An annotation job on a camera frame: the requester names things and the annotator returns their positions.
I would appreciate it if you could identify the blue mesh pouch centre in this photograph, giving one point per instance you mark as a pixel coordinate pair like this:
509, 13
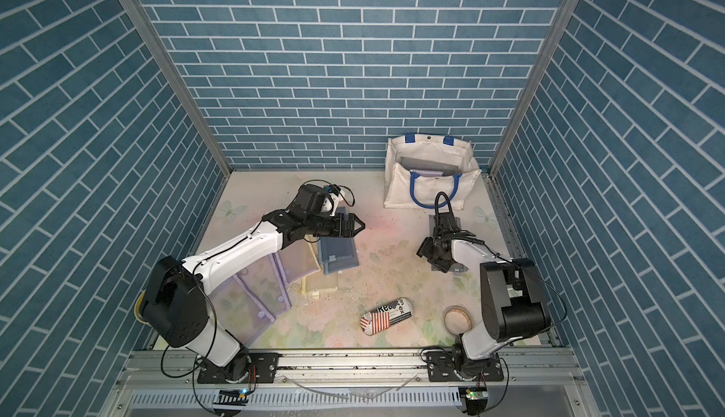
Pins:
337, 254

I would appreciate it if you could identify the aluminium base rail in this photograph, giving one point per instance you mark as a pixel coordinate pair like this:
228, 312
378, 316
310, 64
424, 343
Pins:
539, 381

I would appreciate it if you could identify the white canvas tote bag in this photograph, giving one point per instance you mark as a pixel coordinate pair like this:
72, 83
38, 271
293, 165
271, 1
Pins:
406, 190

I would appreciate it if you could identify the purple mesh pouch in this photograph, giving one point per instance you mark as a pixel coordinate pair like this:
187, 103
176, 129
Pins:
265, 281
240, 312
297, 261

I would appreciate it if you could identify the cream yellow pouch bottom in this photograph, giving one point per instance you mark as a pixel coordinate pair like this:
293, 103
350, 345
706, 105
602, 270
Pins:
318, 283

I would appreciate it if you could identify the purple mesh pouch bottom left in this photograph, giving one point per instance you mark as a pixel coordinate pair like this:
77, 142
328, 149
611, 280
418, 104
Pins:
240, 312

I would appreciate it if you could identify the crushed striped drink can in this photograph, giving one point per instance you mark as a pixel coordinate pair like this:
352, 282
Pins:
385, 316

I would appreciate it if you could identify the grey mesh pouch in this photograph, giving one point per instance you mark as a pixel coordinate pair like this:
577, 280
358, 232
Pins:
443, 225
429, 168

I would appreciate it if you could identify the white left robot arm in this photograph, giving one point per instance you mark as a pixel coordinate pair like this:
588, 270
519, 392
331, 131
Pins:
177, 299

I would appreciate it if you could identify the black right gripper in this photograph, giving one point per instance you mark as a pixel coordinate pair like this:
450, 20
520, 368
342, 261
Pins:
426, 248

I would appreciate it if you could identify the brown tape roll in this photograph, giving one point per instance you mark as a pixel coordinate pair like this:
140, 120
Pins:
457, 320

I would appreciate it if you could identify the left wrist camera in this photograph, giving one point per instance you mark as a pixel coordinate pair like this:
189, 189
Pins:
335, 195

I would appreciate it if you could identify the purple mesh pouch lower left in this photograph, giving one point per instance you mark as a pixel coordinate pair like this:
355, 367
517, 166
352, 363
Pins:
265, 281

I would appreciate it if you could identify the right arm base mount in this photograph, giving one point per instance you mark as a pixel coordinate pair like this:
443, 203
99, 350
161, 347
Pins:
447, 366

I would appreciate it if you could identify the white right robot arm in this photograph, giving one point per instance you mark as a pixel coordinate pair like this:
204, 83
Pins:
514, 300

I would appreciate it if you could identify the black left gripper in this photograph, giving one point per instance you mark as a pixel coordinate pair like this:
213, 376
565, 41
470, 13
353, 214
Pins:
348, 230

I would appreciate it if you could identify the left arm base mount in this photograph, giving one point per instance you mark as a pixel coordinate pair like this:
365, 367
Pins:
246, 368

